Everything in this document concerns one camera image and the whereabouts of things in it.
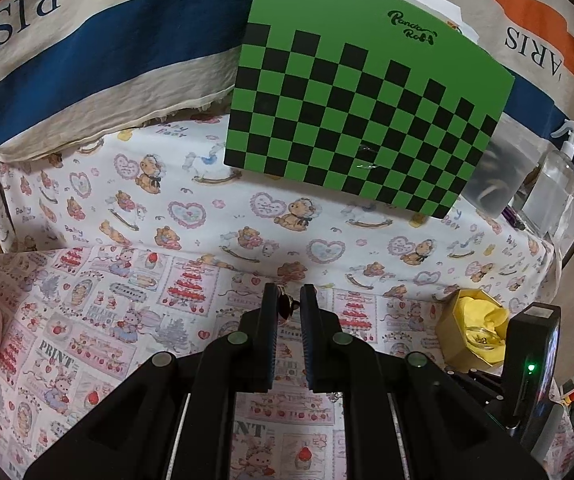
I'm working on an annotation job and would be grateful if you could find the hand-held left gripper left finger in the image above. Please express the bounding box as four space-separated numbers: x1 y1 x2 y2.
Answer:
24 283 281 480

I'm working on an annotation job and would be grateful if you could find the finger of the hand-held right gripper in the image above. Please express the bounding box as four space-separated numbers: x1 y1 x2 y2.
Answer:
447 367 507 411

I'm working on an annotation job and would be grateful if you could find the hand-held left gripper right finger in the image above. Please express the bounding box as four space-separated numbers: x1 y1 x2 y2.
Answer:
300 284 549 480

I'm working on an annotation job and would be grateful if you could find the small dark red charm earring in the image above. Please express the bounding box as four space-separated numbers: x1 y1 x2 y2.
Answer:
276 285 301 323

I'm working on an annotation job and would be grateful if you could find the yellow jewelry box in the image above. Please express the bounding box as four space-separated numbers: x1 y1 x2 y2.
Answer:
434 288 513 369

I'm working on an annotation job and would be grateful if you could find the small silver jewelry piece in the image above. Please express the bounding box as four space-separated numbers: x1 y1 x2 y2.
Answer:
355 144 381 169

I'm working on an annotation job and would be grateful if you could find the yellow cloth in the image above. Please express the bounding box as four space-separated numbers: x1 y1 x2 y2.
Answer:
450 292 512 365

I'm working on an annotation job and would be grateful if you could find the purple pen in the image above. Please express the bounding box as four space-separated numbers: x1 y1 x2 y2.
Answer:
503 205 527 232

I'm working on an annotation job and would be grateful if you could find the white bear print sheet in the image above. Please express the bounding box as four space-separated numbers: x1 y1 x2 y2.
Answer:
0 112 555 311

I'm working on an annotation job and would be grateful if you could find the clear spray bottle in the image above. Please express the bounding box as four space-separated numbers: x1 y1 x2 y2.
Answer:
521 120 574 237

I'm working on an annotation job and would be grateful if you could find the pink strawberry print cloth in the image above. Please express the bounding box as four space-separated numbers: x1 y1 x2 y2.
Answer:
0 245 568 480

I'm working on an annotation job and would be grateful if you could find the clear plastic container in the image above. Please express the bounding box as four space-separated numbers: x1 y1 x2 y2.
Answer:
464 114 539 218

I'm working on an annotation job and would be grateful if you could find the green black checkered board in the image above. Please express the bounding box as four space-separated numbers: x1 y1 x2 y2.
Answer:
223 0 515 220

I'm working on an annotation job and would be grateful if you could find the striped cream blue orange blanket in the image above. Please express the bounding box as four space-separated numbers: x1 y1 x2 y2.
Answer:
0 0 574 191

